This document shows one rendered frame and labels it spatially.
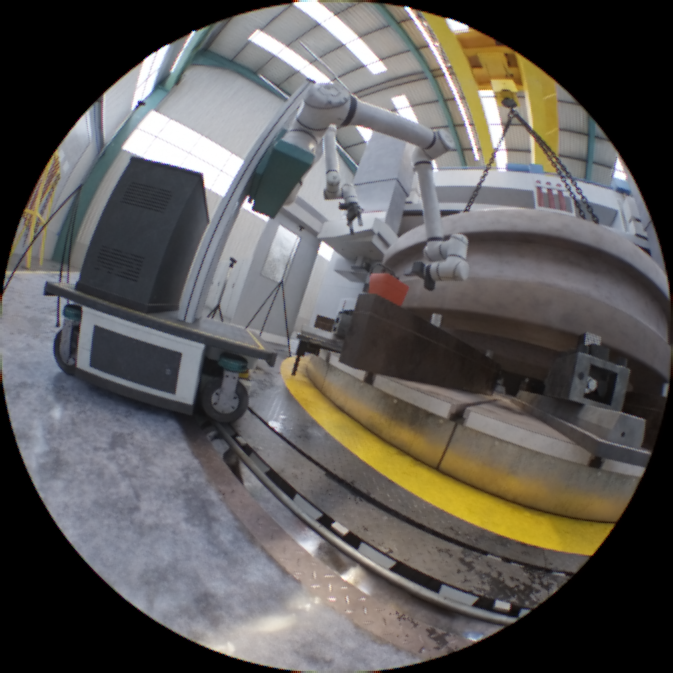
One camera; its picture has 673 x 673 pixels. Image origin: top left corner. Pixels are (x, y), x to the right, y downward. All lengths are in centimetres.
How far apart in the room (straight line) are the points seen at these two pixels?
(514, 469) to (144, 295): 147
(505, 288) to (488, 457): 107
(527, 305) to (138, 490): 186
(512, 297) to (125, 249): 193
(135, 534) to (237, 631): 23
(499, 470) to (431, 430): 36
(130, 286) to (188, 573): 78
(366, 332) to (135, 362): 96
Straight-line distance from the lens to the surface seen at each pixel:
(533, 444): 103
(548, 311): 164
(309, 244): 480
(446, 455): 109
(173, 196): 92
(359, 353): 112
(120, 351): 83
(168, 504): 57
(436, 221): 122
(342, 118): 103
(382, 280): 120
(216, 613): 45
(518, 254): 195
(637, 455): 105
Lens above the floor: 43
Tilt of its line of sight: level
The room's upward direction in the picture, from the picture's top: 17 degrees clockwise
